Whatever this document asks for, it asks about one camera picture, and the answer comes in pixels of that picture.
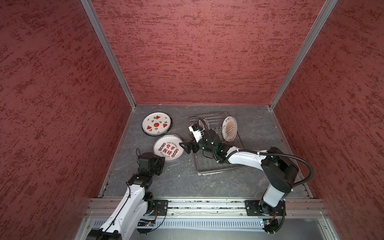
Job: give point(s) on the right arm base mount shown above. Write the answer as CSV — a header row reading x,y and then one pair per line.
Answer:
x,y
258,208

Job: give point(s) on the orange sunburst white plate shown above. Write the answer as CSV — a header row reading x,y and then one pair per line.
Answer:
x,y
200,124

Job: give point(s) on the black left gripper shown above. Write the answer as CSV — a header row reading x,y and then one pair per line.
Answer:
x,y
161,160

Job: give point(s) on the aluminium front rail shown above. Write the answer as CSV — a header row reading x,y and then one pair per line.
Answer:
x,y
205,214

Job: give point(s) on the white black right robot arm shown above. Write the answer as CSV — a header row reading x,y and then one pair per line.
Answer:
x,y
279,169

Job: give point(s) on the aluminium left corner post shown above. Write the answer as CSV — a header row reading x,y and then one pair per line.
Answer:
x,y
97,26

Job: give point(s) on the strawberry pattern white plate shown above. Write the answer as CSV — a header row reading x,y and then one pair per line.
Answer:
x,y
156,123

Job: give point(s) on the aluminium right corner post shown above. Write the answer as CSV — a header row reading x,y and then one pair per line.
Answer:
x,y
317,26

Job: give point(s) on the aluminium corner post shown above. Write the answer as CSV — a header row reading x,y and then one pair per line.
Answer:
x,y
97,26
317,26

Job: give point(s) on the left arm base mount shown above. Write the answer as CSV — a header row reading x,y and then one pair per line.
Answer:
x,y
156,207

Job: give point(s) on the green circuit board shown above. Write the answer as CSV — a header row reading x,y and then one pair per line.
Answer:
x,y
271,226
145,226

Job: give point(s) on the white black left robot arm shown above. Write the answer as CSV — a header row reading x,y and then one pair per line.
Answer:
x,y
135,204

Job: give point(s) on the red rimmed white plate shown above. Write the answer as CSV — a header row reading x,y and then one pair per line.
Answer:
x,y
169,148

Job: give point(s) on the left green circuit board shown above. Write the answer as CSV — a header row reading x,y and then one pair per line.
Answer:
x,y
145,226

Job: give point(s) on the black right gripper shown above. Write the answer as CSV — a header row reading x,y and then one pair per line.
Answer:
x,y
188,144

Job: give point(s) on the chrome wire dish rack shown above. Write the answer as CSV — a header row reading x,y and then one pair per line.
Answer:
x,y
206,162

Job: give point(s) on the right green circuit board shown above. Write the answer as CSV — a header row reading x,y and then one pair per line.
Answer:
x,y
271,226

